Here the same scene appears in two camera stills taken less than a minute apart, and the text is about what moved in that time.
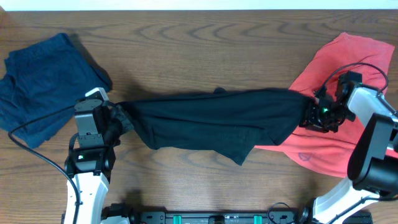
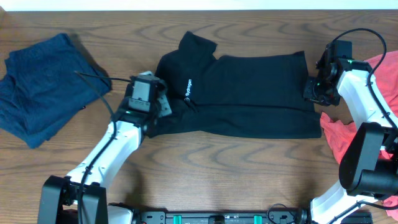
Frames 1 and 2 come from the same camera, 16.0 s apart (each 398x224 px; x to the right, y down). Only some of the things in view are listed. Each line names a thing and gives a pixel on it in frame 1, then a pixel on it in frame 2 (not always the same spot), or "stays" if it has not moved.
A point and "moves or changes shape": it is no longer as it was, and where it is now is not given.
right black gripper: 311,121 → 308,94
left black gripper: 118,121 → 162,101
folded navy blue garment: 43,84 stays
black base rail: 124,215 stays
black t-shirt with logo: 229,123 moves or changes shape
